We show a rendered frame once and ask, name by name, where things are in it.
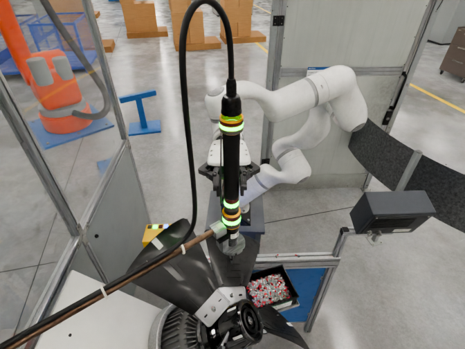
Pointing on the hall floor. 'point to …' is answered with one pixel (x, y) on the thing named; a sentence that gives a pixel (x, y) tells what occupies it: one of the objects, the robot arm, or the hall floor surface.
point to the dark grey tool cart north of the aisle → (455, 55)
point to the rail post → (320, 298)
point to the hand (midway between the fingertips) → (230, 185)
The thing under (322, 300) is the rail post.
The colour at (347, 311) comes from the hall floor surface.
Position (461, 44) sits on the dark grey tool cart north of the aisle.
